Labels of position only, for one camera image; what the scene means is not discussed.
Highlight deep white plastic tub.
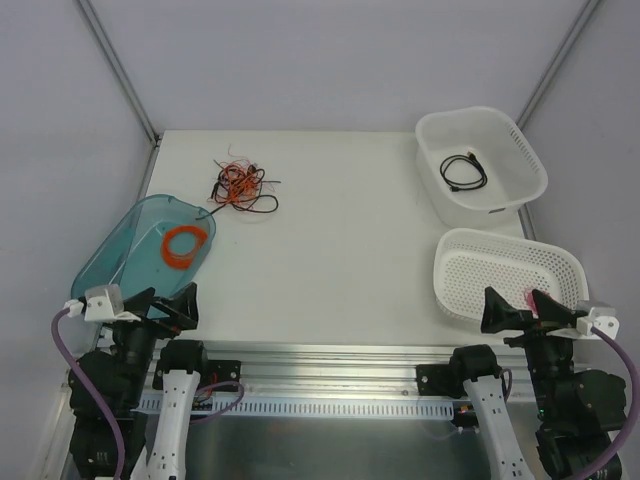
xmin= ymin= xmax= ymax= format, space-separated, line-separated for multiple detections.
xmin=415 ymin=106 xmax=548 ymax=228

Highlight coiled orange wire bundle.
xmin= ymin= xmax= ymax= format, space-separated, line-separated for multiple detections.
xmin=160 ymin=225 xmax=210 ymax=270

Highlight perforated white plastic basket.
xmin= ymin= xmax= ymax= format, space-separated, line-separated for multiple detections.
xmin=433 ymin=228 xmax=589 ymax=326

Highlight teal transparent plastic tray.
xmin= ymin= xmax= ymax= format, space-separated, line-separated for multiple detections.
xmin=71 ymin=194 xmax=216 ymax=301

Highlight black usb cable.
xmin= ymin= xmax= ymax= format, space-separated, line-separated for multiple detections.
xmin=440 ymin=149 xmax=488 ymax=194

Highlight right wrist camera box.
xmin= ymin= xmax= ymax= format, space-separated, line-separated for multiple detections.
xmin=576 ymin=300 xmax=620 ymax=340

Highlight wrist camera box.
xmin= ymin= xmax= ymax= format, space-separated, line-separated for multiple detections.
xmin=64 ymin=284 xmax=141 ymax=323
xmin=576 ymin=300 xmax=620 ymax=340

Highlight left frame post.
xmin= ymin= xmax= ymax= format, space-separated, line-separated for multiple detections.
xmin=74 ymin=0 xmax=160 ymax=147

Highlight right frame post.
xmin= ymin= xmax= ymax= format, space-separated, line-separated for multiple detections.
xmin=516 ymin=0 xmax=605 ymax=130

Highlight white slotted cable duct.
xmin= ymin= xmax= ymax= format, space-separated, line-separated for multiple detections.
xmin=134 ymin=394 xmax=456 ymax=420

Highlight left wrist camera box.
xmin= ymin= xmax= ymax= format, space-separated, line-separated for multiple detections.
xmin=64 ymin=284 xmax=141 ymax=323

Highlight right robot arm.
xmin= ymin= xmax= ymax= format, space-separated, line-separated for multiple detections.
xmin=448 ymin=287 xmax=639 ymax=479

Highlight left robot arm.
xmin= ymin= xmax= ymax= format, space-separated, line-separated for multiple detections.
xmin=68 ymin=282 xmax=210 ymax=479

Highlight frame post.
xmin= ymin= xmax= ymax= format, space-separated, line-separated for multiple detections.
xmin=74 ymin=0 xmax=160 ymax=147
xmin=516 ymin=0 xmax=605 ymax=130

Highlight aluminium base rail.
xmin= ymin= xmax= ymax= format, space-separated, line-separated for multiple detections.
xmin=203 ymin=341 xmax=455 ymax=400

